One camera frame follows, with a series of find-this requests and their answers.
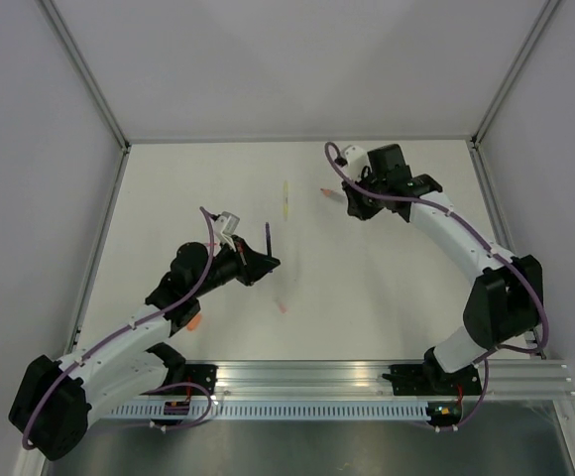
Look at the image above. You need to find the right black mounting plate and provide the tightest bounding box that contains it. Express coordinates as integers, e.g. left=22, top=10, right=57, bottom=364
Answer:
left=382, top=364, right=482, bottom=397

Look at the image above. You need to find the orange marker cap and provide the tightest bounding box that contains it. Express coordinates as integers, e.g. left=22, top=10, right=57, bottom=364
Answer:
left=186, top=313, right=202, bottom=331

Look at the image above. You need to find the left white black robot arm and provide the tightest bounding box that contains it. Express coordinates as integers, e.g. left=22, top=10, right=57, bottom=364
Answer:
left=8, top=236, right=281, bottom=461

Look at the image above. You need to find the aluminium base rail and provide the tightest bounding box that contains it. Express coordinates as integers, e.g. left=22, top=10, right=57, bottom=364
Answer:
left=213, top=359, right=575, bottom=401

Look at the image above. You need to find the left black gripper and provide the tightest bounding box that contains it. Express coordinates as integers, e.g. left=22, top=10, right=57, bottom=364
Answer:
left=192, top=235, right=280, bottom=298

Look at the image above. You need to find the right aluminium frame post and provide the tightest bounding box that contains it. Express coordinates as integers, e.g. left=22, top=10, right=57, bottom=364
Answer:
left=469, top=0, right=563, bottom=150

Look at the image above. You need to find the black mounting plate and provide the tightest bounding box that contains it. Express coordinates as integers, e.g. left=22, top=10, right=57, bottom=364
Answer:
left=382, top=364, right=482, bottom=397
left=183, top=363, right=219, bottom=395

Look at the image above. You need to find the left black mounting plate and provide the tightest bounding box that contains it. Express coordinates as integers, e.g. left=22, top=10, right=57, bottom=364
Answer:
left=183, top=363, right=219, bottom=395

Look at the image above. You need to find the aluminium frame post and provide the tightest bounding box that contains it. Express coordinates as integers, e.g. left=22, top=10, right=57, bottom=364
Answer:
left=37, top=0, right=130, bottom=152
left=469, top=0, right=563, bottom=150

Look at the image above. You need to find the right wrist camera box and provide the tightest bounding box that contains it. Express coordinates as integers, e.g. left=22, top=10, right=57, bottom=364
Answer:
left=341, top=145, right=370, bottom=181

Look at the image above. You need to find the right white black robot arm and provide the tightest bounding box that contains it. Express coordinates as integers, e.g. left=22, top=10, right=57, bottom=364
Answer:
left=325, top=144, right=548, bottom=395

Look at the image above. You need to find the white slotted cable duct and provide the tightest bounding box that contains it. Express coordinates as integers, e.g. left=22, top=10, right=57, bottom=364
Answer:
left=106, top=400, right=430, bottom=421

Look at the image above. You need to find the yellow highlighter pen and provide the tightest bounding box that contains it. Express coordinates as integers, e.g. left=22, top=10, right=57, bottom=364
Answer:
left=283, top=180, right=289, bottom=222

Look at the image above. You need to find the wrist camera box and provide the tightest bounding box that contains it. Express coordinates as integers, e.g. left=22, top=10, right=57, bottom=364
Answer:
left=214, top=211, right=240, bottom=248
left=341, top=145, right=370, bottom=181

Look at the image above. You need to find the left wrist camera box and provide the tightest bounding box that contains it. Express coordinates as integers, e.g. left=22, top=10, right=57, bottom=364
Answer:
left=214, top=211, right=240, bottom=248

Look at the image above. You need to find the left aluminium frame post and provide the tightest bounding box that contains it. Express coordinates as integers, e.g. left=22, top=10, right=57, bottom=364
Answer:
left=37, top=0, right=130, bottom=152

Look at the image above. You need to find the orange marker with clear cap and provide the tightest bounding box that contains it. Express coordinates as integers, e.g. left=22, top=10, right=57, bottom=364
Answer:
left=320, top=187, right=346, bottom=203

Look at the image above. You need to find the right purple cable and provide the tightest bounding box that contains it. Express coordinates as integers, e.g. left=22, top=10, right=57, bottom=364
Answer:
left=323, top=141, right=551, bottom=432

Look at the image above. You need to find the purple ink pen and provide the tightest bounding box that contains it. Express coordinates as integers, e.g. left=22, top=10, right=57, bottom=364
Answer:
left=265, top=222, right=272, bottom=258

